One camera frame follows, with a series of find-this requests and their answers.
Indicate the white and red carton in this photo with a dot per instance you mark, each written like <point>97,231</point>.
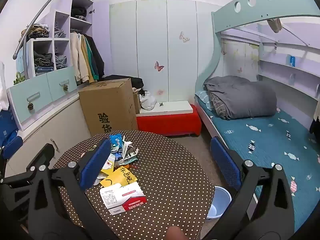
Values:
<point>122,200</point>

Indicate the dark green folded clothes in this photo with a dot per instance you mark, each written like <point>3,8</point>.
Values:
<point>43,62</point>

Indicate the grey folded clothes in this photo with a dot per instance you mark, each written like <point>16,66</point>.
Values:
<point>60,33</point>

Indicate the brown polka dot tablecloth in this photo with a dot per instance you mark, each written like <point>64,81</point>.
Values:
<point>170,170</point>

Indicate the faded pink butterfly sticker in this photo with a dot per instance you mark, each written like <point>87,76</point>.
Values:
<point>160,92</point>

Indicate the blue wipes packet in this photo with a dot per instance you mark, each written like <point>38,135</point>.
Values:
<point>116,142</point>

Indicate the black hanging coat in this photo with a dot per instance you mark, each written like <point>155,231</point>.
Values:
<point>98,57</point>

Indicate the light blue plastic bin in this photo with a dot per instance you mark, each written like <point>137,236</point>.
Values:
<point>221,200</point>

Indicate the white packet orange print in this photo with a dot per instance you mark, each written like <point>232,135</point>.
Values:
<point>108,166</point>

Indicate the teal candy pattern mattress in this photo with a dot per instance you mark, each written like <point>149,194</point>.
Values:
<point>270,142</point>

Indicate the light blue drawer cabinet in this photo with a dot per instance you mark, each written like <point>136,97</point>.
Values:
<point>37,90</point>

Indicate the large cardboard box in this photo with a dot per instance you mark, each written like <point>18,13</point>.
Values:
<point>107,107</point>

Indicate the red storage bench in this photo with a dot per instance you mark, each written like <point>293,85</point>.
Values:
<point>170,125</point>

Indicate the white cloth bundle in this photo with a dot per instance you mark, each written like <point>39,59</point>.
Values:
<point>148,101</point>

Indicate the beige butterfly sticker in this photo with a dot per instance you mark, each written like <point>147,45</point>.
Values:
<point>184,37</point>

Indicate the yellow hanging garment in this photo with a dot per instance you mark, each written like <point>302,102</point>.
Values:
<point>88,67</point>

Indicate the pine cone ornament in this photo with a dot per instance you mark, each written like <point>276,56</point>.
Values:
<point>65,88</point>
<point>30,106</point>

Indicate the yellow paper packet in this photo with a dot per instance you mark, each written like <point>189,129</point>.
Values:
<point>122,176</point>

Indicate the light green bunk bed frame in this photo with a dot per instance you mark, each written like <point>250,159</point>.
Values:
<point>250,12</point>

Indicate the cream hanging jacket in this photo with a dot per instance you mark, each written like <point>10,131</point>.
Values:
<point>76,57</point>

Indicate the grey duvet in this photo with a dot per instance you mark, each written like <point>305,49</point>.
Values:
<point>245,97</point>

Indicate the white board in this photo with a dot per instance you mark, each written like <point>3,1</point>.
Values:
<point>167,108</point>

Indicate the grey slipper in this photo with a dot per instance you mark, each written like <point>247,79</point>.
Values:
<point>275,25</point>

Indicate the dark cloth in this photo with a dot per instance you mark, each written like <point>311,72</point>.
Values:
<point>315,130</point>

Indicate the white panelled wardrobe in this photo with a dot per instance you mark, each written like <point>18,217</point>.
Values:
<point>150,42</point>

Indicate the black folded clothes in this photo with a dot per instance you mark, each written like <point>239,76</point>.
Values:
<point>78,13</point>

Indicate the green hanging garment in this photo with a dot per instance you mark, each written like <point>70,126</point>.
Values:
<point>93,65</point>

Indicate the torn white carton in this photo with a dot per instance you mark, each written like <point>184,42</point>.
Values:
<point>130,151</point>

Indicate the white low cabinet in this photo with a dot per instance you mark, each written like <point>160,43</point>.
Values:
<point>57,120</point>

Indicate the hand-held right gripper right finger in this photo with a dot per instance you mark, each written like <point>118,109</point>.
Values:
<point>225,165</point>

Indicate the white open shelf wardrobe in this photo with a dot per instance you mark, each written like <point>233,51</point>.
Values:
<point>53,45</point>

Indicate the person's right hand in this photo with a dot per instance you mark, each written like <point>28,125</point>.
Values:
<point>176,233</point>

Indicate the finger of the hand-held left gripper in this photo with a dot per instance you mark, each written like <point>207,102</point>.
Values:
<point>40,155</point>
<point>12,146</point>

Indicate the curved metal rail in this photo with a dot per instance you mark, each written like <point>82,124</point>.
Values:
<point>37,17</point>

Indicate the small blue box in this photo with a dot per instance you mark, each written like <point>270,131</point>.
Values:
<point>291,60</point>

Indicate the blue striped pillow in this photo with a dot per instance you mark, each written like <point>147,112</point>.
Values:
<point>203,100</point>

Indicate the blue printed cloth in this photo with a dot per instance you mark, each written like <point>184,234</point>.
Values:
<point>7,127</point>

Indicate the beige folded clothes pile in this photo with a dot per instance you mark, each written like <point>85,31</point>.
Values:
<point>36,31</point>

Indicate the green ornament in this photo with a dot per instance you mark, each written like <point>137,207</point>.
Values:
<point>20,78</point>

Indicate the black clothing heap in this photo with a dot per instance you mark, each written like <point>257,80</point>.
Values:
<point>135,81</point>

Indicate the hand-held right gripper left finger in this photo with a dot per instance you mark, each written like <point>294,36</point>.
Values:
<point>96,165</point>

